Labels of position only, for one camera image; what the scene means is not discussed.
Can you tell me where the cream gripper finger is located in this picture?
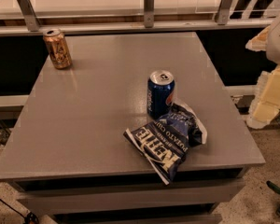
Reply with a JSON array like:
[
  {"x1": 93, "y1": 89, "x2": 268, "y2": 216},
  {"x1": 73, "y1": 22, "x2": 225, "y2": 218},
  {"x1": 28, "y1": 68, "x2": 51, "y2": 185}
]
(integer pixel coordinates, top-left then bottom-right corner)
[
  {"x1": 246, "y1": 65, "x2": 280, "y2": 129},
  {"x1": 245, "y1": 26, "x2": 271, "y2": 51}
]

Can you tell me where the blue pepsi can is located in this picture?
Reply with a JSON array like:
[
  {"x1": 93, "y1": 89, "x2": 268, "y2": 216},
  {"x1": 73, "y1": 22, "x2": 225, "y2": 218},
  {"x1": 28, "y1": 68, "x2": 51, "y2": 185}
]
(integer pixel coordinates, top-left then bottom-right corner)
[{"x1": 147, "y1": 70, "x2": 175, "y2": 119}]

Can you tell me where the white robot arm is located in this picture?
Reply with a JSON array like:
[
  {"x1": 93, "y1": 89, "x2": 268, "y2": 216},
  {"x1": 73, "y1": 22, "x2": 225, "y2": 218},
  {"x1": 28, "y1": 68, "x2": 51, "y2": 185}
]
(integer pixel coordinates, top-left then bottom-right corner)
[{"x1": 245, "y1": 14, "x2": 280, "y2": 129}]

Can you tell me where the orange soda can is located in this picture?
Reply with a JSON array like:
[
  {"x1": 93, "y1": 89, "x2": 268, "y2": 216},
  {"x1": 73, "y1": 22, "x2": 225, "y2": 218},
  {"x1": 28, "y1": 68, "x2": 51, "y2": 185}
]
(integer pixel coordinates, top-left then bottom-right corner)
[{"x1": 43, "y1": 29, "x2": 72, "y2": 69}]

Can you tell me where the blue kettle chips bag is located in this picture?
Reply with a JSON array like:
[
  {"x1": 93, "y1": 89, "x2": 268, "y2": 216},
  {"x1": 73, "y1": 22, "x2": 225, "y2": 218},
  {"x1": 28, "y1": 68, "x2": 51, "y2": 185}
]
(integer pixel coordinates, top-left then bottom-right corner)
[{"x1": 123, "y1": 99, "x2": 207, "y2": 185}]

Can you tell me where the grey table drawer front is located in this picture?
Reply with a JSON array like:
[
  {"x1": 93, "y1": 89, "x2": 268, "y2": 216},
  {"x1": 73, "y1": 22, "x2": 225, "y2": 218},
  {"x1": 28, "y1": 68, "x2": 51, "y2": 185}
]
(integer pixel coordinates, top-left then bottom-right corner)
[{"x1": 17, "y1": 178, "x2": 245, "y2": 215}]

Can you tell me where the right metal rail bracket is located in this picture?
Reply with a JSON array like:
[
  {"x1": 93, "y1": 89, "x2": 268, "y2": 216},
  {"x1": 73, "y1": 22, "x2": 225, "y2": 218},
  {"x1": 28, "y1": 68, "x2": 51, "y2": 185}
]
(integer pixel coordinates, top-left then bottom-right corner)
[{"x1": 215, "y1": 0, "x2": 233, "y2": 25}]

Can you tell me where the metal rail bracket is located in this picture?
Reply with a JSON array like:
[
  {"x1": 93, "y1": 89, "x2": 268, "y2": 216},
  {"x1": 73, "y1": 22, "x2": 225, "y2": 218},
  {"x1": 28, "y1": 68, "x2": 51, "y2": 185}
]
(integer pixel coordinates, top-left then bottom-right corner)
[
  {"x1": 17, "y1": 0, "x2": 40, "y2": 32},
  {"x1": 144, "y1": 0, "x2": 154, "y2": 28},
  {"x1": 215, "y1": 0, "x2": 233, "y2": 25}
]

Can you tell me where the green handled tool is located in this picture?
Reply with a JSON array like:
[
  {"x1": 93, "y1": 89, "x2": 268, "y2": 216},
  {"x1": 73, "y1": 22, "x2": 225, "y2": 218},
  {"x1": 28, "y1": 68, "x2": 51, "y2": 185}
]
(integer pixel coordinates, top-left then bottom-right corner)
[{"x1": 266, "y1": 181, "x2": 280, "y2": 195}]

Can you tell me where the middle metal rail bracket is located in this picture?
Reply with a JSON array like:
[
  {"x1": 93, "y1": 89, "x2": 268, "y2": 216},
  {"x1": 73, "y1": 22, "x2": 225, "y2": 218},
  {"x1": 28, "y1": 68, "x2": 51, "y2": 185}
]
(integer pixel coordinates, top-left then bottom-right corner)
[{"x1": 144, "y1": 0, "x2": 154, "y2": 28}]

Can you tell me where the left metal rail bracket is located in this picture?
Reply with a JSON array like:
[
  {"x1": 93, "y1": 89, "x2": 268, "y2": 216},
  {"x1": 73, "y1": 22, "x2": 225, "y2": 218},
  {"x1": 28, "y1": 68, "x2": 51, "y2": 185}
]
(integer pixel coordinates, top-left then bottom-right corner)
[{"x1": 17, "y1": 0, "x2": 40, "y2": 32}]

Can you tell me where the black floor cable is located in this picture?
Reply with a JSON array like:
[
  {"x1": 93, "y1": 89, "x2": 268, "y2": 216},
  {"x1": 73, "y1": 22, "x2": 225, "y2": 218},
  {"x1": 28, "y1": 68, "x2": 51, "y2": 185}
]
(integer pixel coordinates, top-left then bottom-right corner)
[{"x1": 0, "y1": 191, "x2": 40, "y2": 224}]

